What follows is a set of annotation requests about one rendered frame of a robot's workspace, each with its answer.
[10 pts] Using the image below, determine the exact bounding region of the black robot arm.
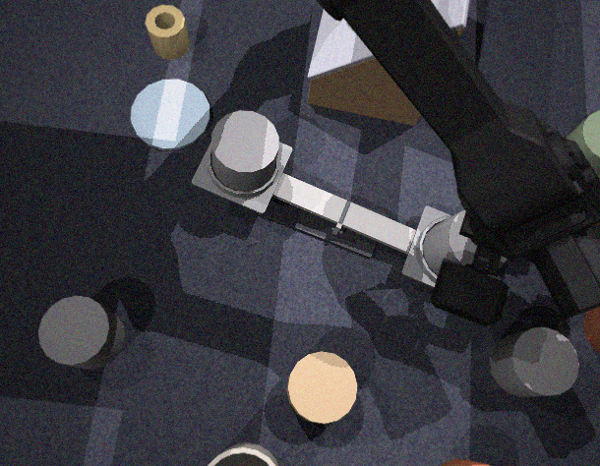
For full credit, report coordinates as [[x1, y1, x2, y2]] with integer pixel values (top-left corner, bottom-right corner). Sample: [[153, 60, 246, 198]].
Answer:
[[317, 0, 600, 319]]

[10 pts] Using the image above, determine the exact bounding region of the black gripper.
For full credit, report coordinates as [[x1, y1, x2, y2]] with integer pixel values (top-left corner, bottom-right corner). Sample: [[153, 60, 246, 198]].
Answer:
[[431, 213, 509, 326]]

